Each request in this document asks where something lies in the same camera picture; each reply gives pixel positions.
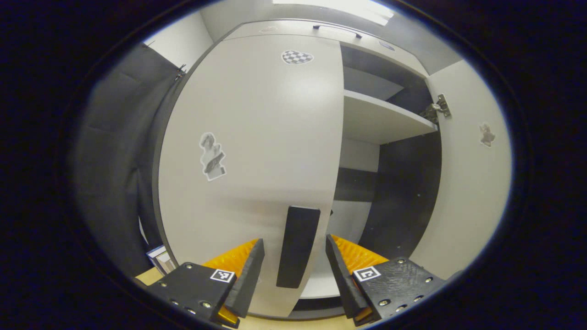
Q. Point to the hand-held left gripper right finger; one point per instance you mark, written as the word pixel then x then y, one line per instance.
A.
pixel 344 284

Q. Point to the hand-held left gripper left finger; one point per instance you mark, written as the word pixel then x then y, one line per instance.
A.
pixel 250 284

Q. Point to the grey double-door shoe cabinet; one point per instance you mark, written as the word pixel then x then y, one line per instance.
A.
pixel 403 192

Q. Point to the grey cabinet shelf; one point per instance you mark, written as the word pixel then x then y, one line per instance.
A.
pixel 376 119

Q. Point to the metal door hinge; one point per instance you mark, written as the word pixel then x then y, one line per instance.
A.
pixel 438 107

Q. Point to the blue and white books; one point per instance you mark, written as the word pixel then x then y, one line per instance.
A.
pixel 160 261

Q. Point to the black backdrop cloth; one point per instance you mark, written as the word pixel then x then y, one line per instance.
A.
pixel 114 174

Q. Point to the long ceiling light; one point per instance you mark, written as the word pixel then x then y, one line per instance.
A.
pixel 339 7

